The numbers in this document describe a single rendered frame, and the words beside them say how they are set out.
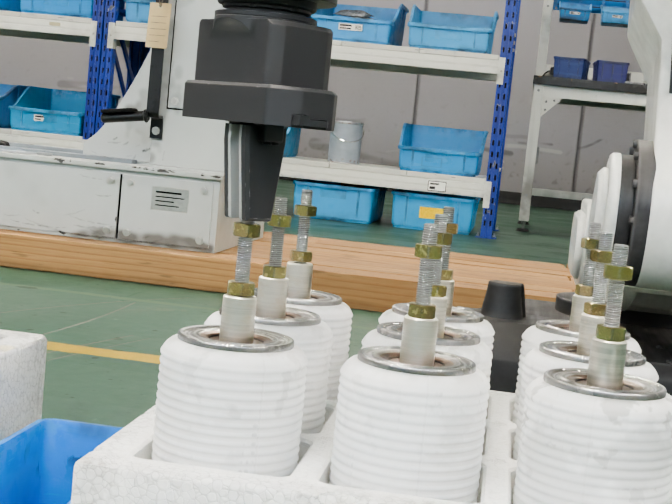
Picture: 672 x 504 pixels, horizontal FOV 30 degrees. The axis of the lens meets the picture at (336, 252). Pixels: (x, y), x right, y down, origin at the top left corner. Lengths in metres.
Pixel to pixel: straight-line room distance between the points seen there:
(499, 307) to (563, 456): 0.60
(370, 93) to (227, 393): 8.54
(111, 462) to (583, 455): 0.28
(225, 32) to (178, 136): 2.24
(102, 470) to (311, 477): 0.13
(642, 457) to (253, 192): 0.29
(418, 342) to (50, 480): 0.45
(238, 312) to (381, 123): 8.48
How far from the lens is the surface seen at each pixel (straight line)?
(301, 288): 1.03
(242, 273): 0.81
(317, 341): 0.90
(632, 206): 1.20
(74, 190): 3.05
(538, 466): 0.78
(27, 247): 3.02
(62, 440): 1.12
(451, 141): 6.00
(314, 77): 0.78
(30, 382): 1.16
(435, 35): 5.54
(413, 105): 9.25
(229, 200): 0.80
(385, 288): 2.81
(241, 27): 0.78
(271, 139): 0.79
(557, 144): 9.20
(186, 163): 3.03
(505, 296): 1.35
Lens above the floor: 0.39
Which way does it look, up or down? 5 degrees down
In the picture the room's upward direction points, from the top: 6 degrees clockwise
